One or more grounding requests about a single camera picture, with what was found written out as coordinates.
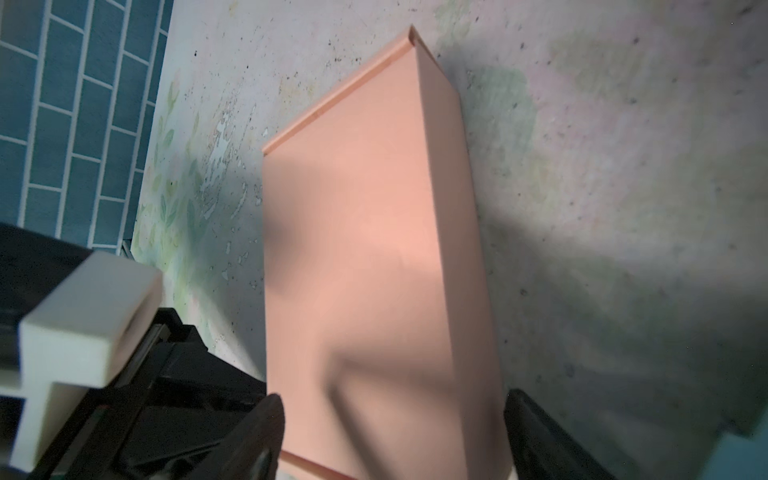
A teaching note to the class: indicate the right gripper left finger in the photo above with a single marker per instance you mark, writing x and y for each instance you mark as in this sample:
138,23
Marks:
252,449

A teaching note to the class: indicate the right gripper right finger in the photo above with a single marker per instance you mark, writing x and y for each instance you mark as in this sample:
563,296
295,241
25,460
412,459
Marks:
541,448

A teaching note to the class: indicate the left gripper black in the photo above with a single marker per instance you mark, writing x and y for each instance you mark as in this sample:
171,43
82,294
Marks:
172,404

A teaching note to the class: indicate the pink cardboard box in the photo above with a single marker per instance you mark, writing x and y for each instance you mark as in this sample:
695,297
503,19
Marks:
380,336

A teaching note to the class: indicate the light blue cardboard box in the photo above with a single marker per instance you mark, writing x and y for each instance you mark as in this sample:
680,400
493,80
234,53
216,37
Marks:
739,458

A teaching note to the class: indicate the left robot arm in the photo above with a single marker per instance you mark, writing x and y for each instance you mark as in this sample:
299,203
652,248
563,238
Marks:
31,265

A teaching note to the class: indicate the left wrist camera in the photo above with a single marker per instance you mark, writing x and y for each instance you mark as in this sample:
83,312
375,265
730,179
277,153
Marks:
79,337

